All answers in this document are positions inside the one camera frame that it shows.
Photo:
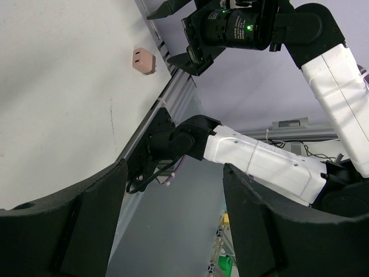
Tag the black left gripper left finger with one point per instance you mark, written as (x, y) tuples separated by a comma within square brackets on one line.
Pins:
[(68, 233)]

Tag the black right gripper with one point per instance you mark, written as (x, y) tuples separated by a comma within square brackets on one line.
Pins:
[(199, 55)]

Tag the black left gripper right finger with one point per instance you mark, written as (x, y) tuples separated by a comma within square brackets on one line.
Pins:
[(275, 236)]

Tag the pink plug adapter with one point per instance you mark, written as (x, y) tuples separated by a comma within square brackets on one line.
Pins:
[(144, 61)]

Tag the green yellow background parts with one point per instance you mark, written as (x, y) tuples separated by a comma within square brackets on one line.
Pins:
[(222, 259)]

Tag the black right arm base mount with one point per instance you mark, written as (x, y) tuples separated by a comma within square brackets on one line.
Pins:
[(151, 156)]

